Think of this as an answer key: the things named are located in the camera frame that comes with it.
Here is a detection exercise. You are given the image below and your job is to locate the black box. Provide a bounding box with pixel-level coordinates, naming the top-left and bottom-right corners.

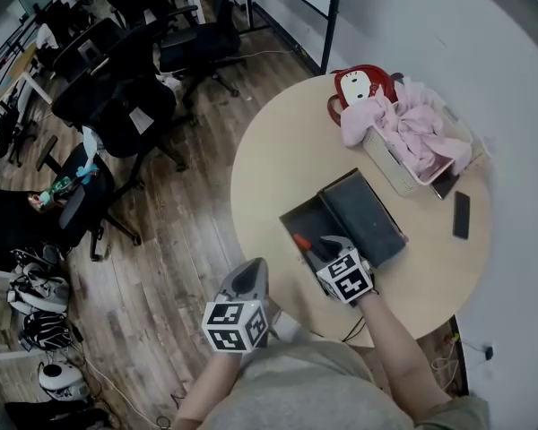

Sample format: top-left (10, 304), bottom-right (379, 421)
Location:
top-left (278, 168), bottom-right (408, 271)

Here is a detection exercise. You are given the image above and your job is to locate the person's grey shirt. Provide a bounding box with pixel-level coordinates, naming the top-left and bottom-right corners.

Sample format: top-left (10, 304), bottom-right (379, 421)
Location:
top-left (205, 338), bottom-right (492, 430)

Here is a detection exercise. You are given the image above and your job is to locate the person's right forearm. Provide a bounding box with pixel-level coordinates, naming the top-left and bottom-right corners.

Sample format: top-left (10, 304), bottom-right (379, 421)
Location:
top-left (356, 293), bottom-right (454, 420)

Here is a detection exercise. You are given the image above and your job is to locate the white floor cable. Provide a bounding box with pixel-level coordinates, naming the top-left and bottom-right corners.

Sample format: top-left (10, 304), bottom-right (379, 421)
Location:
top-left (78, 354), bottom-right (131, 420)

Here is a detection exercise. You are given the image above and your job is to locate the black office chair with label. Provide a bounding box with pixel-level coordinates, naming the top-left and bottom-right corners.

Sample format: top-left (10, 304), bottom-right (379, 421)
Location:
top-left (51, 20), bottom-right (194, 174)

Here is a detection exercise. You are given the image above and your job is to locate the red cartoon bag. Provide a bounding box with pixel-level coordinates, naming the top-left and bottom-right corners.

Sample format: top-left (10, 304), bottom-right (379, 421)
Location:
top-left (325, 64), bottom-right (398, 127)

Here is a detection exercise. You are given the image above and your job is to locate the green and pink small object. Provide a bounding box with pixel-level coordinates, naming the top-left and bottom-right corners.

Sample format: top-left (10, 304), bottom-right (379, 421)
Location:
top-left (29, 175), bottom-right (80, 210)

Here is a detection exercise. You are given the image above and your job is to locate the black bag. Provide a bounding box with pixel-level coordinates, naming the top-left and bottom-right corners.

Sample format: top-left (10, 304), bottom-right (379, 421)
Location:
top-left (4, 400), bottom-right (113, 430)

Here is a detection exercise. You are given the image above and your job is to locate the white shelf frame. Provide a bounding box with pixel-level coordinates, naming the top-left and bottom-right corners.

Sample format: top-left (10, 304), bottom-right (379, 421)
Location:
top-left (0, 266), bottom-right (33, 366)

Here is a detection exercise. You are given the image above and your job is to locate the red blurry object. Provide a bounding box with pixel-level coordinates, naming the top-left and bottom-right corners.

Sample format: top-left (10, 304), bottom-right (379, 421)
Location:
top-left (293, 233), bottom-right (317, 253)

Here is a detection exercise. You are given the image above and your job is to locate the grey smartphone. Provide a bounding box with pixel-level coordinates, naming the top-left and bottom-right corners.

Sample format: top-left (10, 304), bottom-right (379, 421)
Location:
top-left (430, 170), bottom-right (461, 201)

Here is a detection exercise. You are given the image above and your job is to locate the white blue plastic bag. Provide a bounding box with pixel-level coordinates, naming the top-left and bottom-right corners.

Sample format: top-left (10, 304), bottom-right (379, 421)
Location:
top-left (74, 125), bottom-right (102, 183)

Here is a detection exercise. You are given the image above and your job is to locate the black office chair with headrest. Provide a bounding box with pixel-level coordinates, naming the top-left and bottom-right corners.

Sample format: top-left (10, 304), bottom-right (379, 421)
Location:
top-left (156, 0), bottom-right (248, 102)

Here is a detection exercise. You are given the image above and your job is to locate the black smartphone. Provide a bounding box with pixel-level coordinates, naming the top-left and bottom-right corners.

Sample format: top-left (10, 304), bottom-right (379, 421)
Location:
top-left (451, 190), bottom-right (471, 241)

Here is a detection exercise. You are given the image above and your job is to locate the pink cloth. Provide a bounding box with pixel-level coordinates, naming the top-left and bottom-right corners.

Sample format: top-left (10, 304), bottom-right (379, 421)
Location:
top-left (339, 76), bottom-right (474, 183)

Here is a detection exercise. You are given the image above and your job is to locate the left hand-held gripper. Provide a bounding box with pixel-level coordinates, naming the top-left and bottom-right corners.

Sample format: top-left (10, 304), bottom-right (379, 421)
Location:
top-left (201, 257), bottom-right (271, 357)

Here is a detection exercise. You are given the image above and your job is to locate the black metal railing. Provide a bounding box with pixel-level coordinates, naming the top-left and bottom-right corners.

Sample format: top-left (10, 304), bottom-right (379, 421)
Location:
top-left (0, 11), bottom-right (46, 102)

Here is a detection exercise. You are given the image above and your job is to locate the round wooden table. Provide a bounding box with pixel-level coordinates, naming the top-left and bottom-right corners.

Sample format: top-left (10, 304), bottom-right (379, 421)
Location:
top-left (230, 73), bottom-right (494, 348)

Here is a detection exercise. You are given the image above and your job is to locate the white charging cable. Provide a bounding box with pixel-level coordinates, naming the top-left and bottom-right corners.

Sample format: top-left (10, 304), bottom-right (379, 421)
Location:
top-left (431, 355), bottom-right (459, 394)

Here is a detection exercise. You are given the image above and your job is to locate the person's left forearm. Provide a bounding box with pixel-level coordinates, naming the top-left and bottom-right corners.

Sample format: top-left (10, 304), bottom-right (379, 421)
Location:
top-left (174, 351), bottom-right (243, 430)

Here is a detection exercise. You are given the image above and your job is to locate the black white striped helmet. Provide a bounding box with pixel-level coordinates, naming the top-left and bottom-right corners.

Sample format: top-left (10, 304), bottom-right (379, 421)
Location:
top-left (22, 311), bottom-right (73, 353)

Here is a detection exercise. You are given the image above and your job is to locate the wooden desk with white legs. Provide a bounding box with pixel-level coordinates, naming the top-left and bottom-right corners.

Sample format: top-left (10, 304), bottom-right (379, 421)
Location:
top-left (0, 42), bottom-right (55, 107)

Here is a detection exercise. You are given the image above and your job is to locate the white plastic basket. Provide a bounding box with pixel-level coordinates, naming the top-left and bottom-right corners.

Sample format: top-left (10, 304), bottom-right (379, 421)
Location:
top-left (360, 91), bottom-right (488, 197)

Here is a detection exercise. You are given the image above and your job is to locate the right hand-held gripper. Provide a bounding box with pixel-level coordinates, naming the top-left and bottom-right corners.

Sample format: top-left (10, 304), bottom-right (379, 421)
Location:
top-left (310, 235), bottom-right (377, 305)

